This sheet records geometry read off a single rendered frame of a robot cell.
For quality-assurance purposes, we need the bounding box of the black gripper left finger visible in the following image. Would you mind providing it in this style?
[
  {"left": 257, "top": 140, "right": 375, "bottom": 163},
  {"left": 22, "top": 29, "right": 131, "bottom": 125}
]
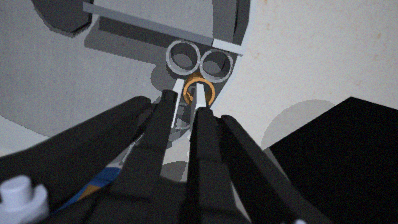
[{"left": 0, "top": 79, "right": 184, "bottom": 224}]

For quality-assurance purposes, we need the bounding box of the grey metal bushing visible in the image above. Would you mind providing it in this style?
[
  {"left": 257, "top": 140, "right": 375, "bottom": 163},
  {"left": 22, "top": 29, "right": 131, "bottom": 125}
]
[
  {"left": 166, "top": 39, "right": 201, "bottom": 75},
  {"left": 199, "top": 47, "right": 233, "bottom": 83},
  {"left": 173, "top": 93, "right": 191, "bottom": 130}
]

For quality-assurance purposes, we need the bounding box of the blue crate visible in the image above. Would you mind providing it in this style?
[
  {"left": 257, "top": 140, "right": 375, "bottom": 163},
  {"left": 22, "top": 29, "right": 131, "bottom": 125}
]
[{"left": 54, "top": 167, "right": 121, "bottom": 213}]

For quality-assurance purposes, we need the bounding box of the bronze bushing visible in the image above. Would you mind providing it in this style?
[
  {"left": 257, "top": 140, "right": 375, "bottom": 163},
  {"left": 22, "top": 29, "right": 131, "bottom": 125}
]
[
  {"left": 77, "top": 184, "right": 100, "bottom": 201},
  {"left": 183, "top": 72, "right": 215, "bottom": 106}
]

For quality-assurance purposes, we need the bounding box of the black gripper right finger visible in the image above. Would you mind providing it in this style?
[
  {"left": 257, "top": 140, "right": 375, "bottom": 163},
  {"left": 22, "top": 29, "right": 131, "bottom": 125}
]
[{"left": 187, "top": 83, "right": 334, "bottom": 224}]

